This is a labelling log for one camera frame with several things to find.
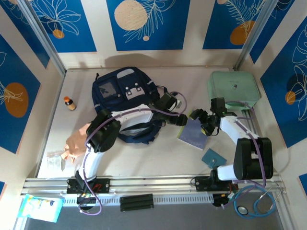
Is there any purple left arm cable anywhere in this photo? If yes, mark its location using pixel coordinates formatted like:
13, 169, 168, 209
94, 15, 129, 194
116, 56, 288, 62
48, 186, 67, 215
78, 91, 188, 216

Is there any purple notebook with green edge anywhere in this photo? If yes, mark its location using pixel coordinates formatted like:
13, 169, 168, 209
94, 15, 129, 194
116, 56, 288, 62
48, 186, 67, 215
177, 109, 210, 151

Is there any black ribbed block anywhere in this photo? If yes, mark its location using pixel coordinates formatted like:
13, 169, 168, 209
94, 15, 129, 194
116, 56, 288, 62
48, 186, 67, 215
119, 193, 154, 212

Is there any grey slotted cable duct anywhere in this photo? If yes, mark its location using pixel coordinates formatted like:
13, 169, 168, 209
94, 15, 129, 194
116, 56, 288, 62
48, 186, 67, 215
61, 194, 214, 206

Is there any blue floral wall poster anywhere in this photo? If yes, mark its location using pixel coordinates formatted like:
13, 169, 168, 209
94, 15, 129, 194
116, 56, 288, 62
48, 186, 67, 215
260, 16, 307, 149
202, 0, 264, 50
0, 0, 51, 70
28, 0, 98, 53
0, 33, 41, 154
249, 0, 296, 64

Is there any clear plastic bag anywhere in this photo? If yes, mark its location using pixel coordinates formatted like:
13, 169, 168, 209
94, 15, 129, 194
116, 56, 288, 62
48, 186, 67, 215
46, 150, 67, 172

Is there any teal card wallet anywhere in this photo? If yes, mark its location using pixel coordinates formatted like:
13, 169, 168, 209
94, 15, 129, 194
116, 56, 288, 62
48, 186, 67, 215
201, 148, 227, 168

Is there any blue stethoscope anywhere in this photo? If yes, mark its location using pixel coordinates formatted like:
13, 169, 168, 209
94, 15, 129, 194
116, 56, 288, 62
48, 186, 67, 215
234, 183, 283, 220

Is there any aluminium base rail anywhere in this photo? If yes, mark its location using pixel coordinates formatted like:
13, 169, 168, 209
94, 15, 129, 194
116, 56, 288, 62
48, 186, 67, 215
20, 176, 287, 196

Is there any blue poster with beige circle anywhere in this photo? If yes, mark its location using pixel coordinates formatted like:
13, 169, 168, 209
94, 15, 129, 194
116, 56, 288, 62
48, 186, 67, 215
106, 0, 191, 51

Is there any blue white plastic packet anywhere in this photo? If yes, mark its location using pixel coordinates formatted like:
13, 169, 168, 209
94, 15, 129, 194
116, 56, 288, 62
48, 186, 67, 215
18, 194, 65, 223

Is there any navy blue backpack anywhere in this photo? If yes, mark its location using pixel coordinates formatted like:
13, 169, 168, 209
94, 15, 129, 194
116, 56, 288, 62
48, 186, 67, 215
92, 66, 168, 144

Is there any small brown bottle orange cap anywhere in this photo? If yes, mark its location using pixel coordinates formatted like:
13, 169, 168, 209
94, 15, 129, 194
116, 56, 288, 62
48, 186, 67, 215
63, 96, 77, 111

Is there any mint green zip pouch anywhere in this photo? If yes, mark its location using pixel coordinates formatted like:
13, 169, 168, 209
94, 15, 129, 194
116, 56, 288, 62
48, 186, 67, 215
207, 71, 262, 110

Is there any aluminium frame post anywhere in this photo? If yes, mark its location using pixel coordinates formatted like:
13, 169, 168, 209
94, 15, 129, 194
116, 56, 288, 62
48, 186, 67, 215
18, 0, 67, 76
234, 0, 279, 70

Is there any peach cloth bundle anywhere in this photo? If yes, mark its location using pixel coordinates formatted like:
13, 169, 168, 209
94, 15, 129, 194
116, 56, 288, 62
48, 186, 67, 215
64, 122, 94, 165

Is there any aluminium table side rail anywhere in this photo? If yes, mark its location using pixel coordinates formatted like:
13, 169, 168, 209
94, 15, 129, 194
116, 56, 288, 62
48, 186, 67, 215
239, 107, 263, 137

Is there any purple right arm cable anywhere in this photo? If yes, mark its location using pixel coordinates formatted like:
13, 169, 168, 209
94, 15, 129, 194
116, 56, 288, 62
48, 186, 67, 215
219, 100, 267, 211

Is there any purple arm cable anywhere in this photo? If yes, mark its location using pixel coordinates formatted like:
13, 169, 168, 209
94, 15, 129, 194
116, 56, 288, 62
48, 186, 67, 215
219, 100, 267, 211
78, 91, 188, 216

